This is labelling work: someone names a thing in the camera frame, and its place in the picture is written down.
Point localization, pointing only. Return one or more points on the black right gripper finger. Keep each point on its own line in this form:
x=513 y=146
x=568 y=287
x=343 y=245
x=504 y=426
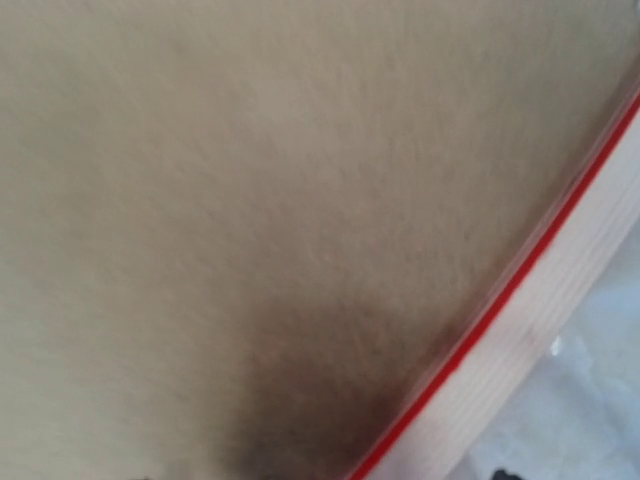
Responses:
x=503 y=474

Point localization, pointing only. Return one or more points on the brown backing board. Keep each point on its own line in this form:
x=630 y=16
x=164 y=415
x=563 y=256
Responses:
x=234 y=234

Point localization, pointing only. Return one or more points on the red wooden picture frame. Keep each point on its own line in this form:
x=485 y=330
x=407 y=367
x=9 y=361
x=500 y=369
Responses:
x=534 y=298

